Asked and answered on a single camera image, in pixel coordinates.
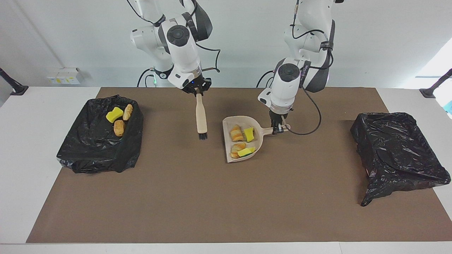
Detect beige plastic dustpan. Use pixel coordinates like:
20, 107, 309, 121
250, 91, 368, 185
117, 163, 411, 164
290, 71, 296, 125
222, 116, 291, 163

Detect beige brush handle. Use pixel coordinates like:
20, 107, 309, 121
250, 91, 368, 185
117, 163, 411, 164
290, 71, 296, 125
196, 92, 208, 140

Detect striped croissant toy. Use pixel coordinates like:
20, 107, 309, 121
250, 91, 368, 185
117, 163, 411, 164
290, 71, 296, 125
230, 125, 245, 142
230, 142, 247, 158

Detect black trash bag bin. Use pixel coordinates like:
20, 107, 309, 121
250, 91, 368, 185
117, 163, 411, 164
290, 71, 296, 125
350, 112, 451, 207
56, 95, 144, 174

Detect brown table mat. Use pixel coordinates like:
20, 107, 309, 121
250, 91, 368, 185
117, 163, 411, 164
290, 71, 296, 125
26, 87, 452, 244

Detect black left arm base cable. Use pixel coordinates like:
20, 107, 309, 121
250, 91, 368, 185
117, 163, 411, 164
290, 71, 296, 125
256, 69, 279, 88

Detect black arm base cable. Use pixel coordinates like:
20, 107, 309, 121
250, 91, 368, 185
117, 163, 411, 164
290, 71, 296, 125
256, 69, 279, 88
137, 69, 156, 87

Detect black right arm base cable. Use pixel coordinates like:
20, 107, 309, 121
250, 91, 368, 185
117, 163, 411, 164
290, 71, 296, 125
137, 69, 156, 87

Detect white wall socket box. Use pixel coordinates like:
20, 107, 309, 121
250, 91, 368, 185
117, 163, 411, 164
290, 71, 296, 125
47, 68, 85, 85

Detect black camera stand base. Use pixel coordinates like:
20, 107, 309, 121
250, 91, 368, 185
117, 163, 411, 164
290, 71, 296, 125
0, 68, 29, 96
420, 69, 452, 98

